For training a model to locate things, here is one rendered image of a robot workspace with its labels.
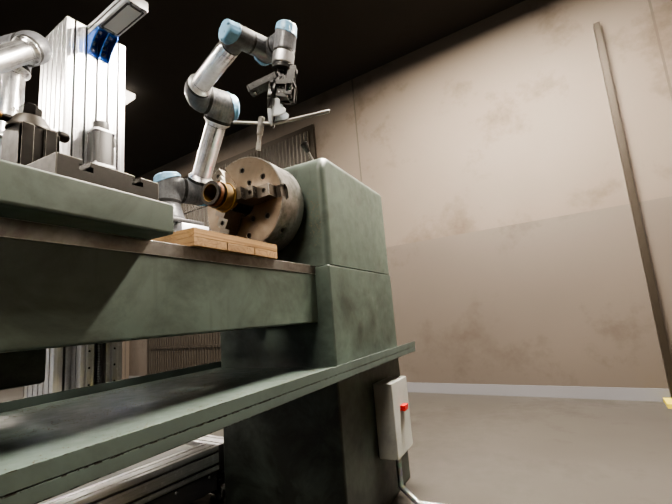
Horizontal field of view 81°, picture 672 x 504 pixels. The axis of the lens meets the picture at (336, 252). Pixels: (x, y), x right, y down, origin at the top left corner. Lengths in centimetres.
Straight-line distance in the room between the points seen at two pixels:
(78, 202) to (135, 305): 21
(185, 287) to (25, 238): 30
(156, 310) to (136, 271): 8
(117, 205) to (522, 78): 341
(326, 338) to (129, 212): 76
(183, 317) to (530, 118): 319
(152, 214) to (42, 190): 17
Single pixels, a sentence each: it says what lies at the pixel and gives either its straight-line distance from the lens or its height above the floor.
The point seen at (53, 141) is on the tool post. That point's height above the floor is 110.
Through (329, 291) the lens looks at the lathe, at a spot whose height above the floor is 78.
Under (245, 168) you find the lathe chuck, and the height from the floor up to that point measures 120.
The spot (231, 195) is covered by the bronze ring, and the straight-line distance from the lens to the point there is 122.
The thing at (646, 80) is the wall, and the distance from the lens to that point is 366.
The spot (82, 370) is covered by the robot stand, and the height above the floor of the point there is 57.
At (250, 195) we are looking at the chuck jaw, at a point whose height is 107.
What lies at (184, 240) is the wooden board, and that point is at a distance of 90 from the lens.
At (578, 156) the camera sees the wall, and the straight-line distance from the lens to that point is 347.
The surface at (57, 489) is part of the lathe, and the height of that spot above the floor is 53.
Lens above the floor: 69
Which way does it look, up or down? 9 degrees up
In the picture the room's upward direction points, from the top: 5 degrees counter-clockwise
